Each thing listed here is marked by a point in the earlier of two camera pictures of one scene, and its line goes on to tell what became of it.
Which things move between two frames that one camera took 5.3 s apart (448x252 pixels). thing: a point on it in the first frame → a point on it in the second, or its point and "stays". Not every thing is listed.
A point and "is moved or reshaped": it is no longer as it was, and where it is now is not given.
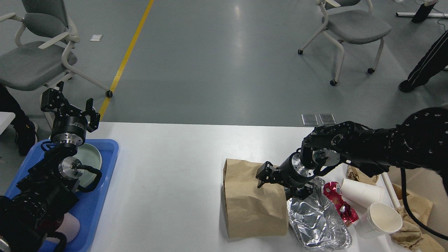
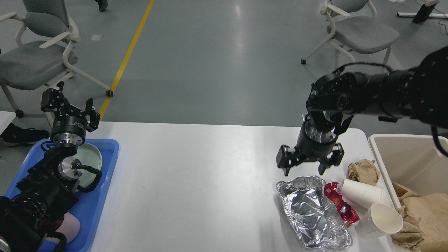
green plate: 90,156 stays
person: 25,129 → 14,135
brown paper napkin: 354,173 stays
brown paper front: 412,235 is moved or reshaped
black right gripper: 294,171 → 316,139
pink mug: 70,227 stays
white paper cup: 379,217 stays
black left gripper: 70,130 stays
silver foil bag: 316,222 stays
